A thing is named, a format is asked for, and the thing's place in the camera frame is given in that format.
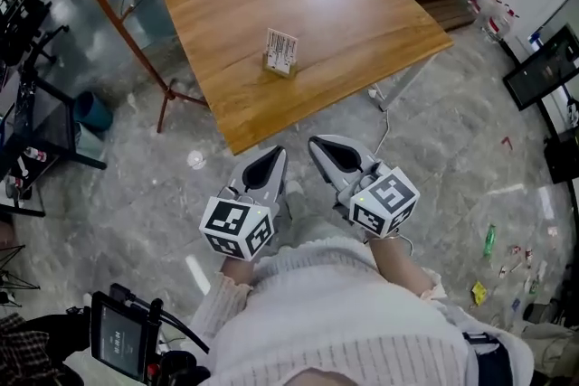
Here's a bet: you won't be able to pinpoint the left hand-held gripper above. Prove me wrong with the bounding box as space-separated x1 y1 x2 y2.
199 145 289 261

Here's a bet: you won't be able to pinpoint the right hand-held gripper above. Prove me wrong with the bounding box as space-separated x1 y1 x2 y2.
308 135 420 240

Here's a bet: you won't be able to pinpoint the clear plastic sheet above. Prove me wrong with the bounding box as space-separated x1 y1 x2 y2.
261 27 300 80

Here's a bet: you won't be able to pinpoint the person's left forearm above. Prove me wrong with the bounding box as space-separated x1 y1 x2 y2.
219 256 255 287

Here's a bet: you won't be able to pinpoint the person's right forearm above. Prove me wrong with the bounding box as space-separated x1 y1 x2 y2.
367 234 436 300

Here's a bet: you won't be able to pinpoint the person's grey trousers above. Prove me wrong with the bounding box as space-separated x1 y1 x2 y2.
276 180 349 252

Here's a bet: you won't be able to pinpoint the grey metal table leg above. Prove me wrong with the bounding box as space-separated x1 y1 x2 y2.
370 52 438 112

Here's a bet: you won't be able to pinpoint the person's white knit sweater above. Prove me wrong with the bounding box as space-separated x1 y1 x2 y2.
189 237 535 386

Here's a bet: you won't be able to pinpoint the green plastic bottle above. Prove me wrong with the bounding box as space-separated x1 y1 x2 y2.
482 224 498 259

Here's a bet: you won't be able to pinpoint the teal waste bin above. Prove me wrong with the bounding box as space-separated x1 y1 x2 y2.
73 90 114 132

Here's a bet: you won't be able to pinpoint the brown coat rack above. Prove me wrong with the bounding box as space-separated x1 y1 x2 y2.
52 0 210 135

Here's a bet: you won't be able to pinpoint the dark wooden platform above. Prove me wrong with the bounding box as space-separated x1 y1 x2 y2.
391 0 476 33

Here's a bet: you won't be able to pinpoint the scattered small litter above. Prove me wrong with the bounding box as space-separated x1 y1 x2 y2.
497 243 549 299

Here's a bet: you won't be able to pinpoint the black field monitor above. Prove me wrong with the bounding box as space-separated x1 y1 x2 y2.
89 284 165 383

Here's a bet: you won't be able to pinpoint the cluster of clear plastic bottles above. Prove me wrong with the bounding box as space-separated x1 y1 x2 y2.
459 0 520 42

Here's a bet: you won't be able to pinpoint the black metal cart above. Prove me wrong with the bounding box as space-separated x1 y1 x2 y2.
0 71 109 218

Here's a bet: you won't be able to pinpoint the black box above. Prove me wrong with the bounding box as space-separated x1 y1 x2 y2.
542 130 579 185

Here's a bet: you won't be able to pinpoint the black flat screen monitor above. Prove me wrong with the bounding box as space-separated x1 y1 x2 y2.
502 24 579 112

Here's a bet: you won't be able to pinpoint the black tripod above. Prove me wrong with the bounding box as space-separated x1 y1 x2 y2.
0 239 41 308

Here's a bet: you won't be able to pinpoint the black office chair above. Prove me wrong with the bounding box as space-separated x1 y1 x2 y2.
0 0 70 70

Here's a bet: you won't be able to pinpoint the plaid cloth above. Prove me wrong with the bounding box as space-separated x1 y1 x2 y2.
0 314 61 386

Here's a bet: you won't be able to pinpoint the white power strip cable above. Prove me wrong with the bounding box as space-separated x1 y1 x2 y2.
367 88 391 153

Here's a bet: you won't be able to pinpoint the black monitor cables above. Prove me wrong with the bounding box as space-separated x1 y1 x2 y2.
153 306 212 354

